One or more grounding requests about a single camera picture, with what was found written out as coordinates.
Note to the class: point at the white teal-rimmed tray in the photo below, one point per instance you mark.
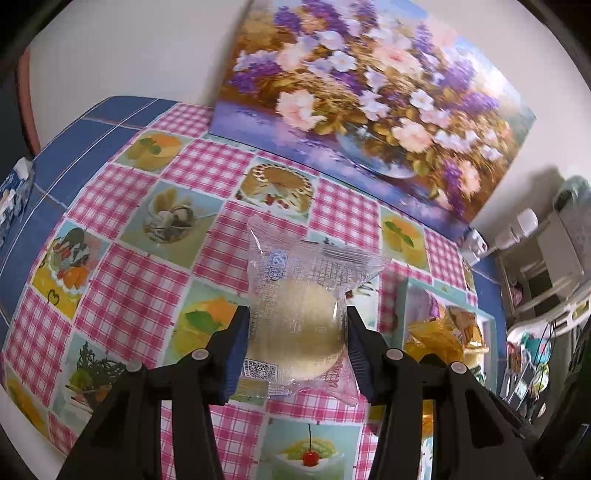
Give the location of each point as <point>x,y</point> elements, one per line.
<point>482,362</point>

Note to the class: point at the beige swiss roll packet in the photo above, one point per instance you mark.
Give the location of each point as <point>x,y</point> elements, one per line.
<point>466,323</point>

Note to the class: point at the white shelf unit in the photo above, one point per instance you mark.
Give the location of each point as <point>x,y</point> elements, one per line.
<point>545,279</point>

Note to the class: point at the yellow clear cake packet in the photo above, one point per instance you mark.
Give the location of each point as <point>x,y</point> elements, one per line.
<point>434,337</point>

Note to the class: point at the checkered picture tablecloth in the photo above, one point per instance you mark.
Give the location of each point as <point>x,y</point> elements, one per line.
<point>76,271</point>

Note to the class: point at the blue white tissue pack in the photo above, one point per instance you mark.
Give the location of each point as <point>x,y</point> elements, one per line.
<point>15,193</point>

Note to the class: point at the purple swiss roll packet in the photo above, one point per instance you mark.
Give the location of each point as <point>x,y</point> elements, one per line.
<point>423,306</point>

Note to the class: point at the cluttered basket of items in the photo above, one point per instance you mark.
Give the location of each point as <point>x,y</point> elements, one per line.
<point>527,375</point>

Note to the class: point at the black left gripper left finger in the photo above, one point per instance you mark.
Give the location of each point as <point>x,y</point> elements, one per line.
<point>122,438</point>

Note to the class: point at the flower painting canvas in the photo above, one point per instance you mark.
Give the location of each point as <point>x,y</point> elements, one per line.
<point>381,95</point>

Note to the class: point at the round pastry clear wrapper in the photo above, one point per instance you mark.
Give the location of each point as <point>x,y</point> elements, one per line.
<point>298,332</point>

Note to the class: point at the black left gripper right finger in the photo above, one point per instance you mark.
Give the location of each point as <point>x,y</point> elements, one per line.
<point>391,378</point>

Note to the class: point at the white bulb socket lamp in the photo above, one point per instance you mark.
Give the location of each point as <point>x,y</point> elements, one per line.
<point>475,248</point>

